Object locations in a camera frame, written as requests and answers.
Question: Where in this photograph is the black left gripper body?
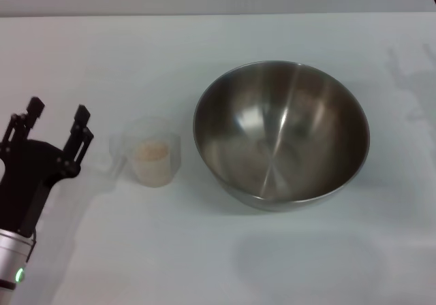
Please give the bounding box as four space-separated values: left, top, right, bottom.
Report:
0 139 82 238

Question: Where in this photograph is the uncooked rice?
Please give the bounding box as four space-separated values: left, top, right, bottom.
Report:
132 140 170 161

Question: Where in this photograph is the clear plastic measuring cup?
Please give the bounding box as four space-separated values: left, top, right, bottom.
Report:
108 117 181 188

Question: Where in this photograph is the stainless steel mixing bowl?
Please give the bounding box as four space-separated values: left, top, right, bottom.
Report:
193 59 371 212

